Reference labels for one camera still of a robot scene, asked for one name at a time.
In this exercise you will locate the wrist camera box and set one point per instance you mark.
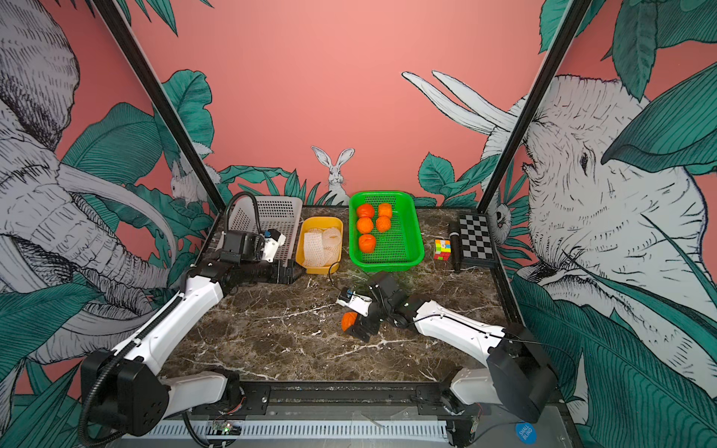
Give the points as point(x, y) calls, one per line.
point(241, 247)
point(357, 303)

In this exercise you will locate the white plastic perforated basket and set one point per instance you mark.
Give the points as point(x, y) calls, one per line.
point(282, 213)

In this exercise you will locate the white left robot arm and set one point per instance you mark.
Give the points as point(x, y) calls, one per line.
point(122, 392)

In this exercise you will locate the green plastic perforated basket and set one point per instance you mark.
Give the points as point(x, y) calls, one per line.
point(400, 248)

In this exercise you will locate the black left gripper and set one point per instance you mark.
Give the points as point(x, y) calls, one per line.
point(289, 277)

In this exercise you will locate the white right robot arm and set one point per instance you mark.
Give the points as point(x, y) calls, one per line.
point(514, 372)

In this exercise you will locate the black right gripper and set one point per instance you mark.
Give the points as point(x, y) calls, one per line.
point(367, 324)

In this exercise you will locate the black white folding chessboard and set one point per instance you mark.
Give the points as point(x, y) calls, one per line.
point(476, 245)

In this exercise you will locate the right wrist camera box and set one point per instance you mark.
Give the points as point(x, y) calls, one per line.
point(357, 303)

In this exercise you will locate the black frame post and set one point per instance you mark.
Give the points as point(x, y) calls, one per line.
point(120, 30)
point(567, 30)

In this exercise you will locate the blue round sticker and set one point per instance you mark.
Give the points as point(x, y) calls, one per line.
point(526, 433)

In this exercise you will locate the black cylindrical microphone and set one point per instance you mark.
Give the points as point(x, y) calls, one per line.
point(456, 248)

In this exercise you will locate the white slotted front rail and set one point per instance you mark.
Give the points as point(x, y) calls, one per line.
point(425, 431)

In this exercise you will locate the black frame post left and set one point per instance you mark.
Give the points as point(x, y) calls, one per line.
point(120, 30)

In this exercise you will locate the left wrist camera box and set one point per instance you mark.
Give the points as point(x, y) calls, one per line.
point(241, 247)

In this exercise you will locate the colourful rubiks cube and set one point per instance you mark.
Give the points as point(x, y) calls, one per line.
point(442, 250)

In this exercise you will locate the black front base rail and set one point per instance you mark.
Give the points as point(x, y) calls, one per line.
point(253, 398)

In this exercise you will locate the black frame post right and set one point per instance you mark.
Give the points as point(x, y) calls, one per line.
point(567, 30)

